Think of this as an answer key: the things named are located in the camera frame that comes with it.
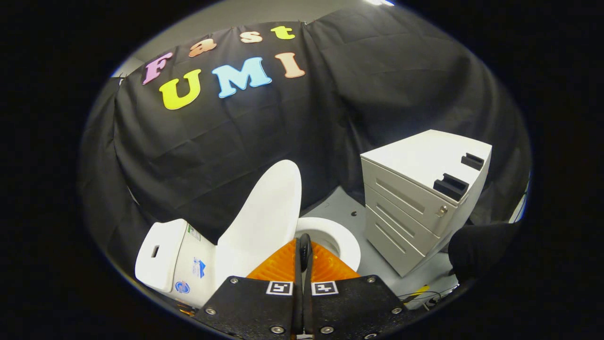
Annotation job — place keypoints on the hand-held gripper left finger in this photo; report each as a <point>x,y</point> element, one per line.
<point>255,307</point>

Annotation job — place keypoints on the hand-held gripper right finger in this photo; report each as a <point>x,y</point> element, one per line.
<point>354,307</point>

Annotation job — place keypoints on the white toilet lid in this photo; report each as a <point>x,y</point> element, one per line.
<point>264,217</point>

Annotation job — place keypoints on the white toilet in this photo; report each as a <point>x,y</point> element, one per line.
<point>170,255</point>

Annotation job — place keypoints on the yellow black hazard tape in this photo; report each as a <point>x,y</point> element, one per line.
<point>420,290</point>

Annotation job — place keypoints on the person's dark clothing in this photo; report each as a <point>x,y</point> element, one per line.
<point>481,250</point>

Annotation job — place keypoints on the white drawer cabinet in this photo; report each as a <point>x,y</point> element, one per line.
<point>415,165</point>

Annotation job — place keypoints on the black backdrop cloth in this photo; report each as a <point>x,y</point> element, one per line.
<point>236,141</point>

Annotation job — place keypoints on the long ceiling light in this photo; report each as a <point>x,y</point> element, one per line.
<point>380,2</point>

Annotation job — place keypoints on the large black cabinet bracket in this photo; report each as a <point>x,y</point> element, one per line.
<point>450,186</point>

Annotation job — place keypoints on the small black cabinet bracket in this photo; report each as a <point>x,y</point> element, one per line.
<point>473,161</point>

